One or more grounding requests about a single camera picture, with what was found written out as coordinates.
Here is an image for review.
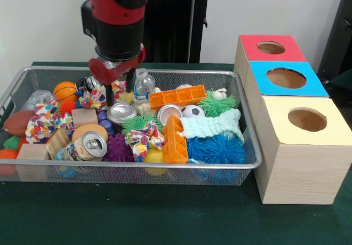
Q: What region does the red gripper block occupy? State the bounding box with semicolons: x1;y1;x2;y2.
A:
88;43;146;107

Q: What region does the colourful dotted cloth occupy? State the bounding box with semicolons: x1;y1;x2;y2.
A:
25;99;75;144

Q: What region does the blue spiky rubber ball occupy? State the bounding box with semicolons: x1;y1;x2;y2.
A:
186;137;206;162
202;134;246;165

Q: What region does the shallow clear mesh bin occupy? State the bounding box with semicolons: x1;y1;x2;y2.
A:
0;66;262;186

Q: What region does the wooden box with three holes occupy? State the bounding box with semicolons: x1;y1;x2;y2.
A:
233;34;352;205

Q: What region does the small orange basketball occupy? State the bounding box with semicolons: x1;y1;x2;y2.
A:
53;81;78;102

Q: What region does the purple spiky ball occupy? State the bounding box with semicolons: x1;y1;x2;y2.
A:
103;133;135;162

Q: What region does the colourful drink can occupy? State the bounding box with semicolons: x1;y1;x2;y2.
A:
54;130;108;162

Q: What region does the small soccer ball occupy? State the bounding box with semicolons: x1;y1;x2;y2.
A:
181;105;206;118

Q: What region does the light blue knitted cloth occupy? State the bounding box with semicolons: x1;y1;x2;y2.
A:
180;108;245;143

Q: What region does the green fuzzy ball with eye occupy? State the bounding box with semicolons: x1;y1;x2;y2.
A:
197;88;237;118

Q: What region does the plain wooden cube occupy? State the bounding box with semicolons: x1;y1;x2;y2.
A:
16;143;50;161

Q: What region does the brown rubber ball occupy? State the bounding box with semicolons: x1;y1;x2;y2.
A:
3;110;35;137

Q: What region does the red-orange ball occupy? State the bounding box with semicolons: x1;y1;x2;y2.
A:
0;149;19;177

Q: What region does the black upright panel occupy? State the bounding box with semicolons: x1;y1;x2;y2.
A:
317;0;352;88

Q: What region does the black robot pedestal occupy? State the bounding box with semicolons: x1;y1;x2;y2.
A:
142;0;222;63

